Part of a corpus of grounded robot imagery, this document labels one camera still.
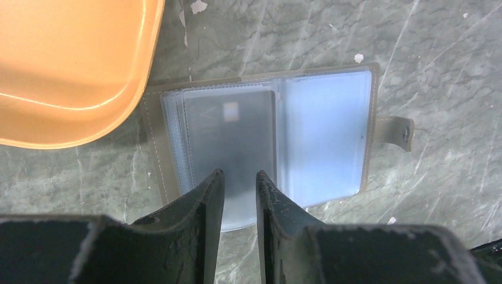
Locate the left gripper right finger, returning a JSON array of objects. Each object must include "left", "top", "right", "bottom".
[{"left": 256, "top": 171, "right": 488, "bottom": 283}]

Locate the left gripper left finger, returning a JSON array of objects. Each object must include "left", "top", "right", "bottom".
[{"left": 1, "top": 170, "right": 225, "bottom": 283}]

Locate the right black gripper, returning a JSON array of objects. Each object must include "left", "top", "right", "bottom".
[{"left": 470, "top": 239, "right": 502, "bottom": 284}]

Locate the grey card holder wallet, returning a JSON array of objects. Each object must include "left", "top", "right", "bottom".
[{"left": 140, "top": 63, "right": 414, "bottom": 232}]

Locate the grey VIP card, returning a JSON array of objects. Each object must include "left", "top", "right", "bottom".
[{"left": 184, "top": 91, "right": 276, "bottom": 198}]

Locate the orange oval tray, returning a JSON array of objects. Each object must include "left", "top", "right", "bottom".
[{"left": 1, "top": 1, "right": 165, "bottom": 150}]

